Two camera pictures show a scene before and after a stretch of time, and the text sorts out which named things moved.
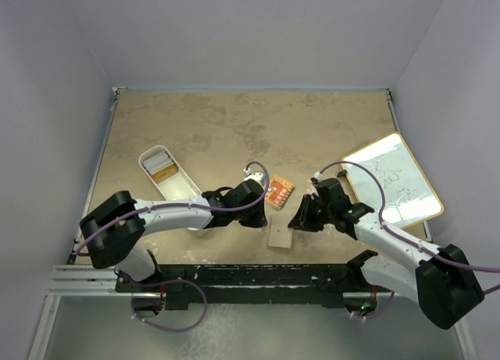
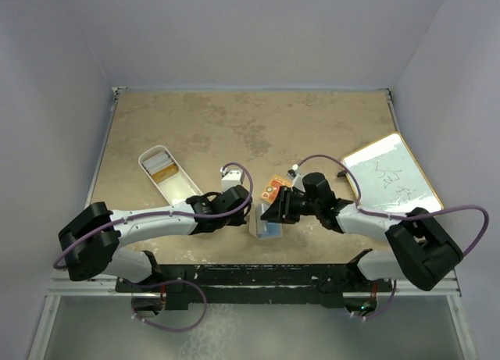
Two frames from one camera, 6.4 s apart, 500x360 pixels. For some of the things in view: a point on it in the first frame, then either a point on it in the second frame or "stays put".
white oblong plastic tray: (169, 179) stays put
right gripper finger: (301, 219) to (280, 210)
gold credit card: (165, 173) stays put
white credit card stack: (157, 162) stays put
